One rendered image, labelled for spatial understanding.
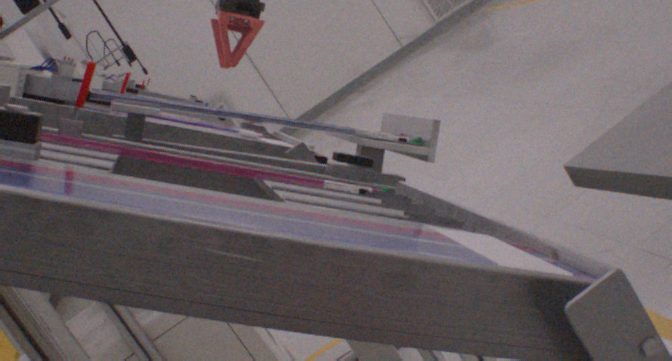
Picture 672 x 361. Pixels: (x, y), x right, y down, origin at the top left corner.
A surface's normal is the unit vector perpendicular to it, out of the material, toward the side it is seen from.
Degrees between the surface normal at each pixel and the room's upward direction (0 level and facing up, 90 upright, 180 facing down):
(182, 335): 90
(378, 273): 90
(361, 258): 90
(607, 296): 90
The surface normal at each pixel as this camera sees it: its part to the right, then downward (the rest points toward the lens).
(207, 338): 0.18, 0.08
